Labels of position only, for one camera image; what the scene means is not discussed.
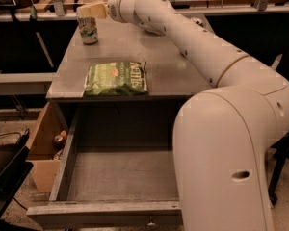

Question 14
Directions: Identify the black office chair base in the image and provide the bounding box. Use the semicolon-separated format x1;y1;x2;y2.
268;141;289;206

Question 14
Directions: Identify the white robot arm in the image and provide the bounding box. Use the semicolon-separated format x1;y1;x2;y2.
77;0;289;231

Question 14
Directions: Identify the cardboard box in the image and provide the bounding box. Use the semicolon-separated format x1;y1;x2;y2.
27;103;66;193

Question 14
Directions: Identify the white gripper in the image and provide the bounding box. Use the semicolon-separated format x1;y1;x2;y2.
76;0;139;23

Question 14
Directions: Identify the grey cabinet with drawers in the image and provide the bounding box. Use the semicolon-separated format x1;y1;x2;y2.
46;19;210;134

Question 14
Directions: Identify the open grey top drawer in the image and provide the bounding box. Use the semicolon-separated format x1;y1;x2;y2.
27;108;182;230

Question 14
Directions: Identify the black equipment at left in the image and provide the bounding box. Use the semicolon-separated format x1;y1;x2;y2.
0;130;33;231

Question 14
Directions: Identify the can in cardboard box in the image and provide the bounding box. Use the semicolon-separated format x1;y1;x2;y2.
54;135;65;147

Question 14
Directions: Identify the green chip bag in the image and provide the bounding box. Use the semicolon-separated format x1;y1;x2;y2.
83;62;148;96

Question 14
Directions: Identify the white green 7up can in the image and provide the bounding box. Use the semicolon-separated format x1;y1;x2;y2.
77;17;98;44

